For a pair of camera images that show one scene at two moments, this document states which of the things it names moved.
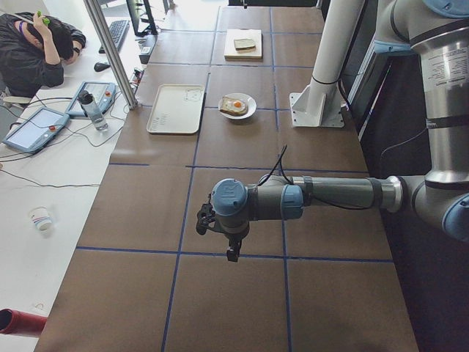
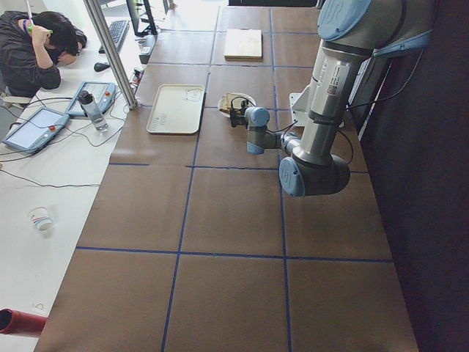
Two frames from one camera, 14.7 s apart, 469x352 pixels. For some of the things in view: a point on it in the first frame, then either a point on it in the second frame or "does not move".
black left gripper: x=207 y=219 to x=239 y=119
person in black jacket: x=32 y=53 does not move
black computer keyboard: x=118 y=30 does not move
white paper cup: x=41 y=216 does not move
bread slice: x=244 y=44 to x=226 y=100
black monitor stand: x=134 y=9 does not move
